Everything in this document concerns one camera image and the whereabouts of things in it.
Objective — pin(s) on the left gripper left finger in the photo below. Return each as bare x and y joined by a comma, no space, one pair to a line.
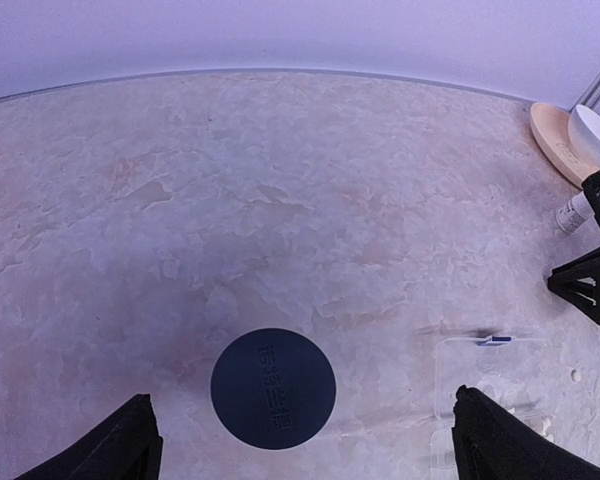
125,445

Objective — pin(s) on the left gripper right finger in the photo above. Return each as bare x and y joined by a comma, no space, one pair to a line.
491,443

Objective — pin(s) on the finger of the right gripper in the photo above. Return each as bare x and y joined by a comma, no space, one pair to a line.
578,282

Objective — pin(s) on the small white pill bottle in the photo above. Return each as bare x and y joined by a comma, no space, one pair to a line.
574,213

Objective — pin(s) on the clear plastic pill organizer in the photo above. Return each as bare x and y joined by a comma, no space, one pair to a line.
505,368

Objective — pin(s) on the pile of beige pills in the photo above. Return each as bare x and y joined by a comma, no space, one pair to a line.
533,417

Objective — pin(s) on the round wooden plate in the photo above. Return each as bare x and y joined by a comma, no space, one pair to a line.
549,128

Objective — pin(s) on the white bowl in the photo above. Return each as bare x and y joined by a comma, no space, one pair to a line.
584,134

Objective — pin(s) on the orange pill bottle grey cap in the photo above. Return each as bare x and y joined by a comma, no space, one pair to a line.
273,389

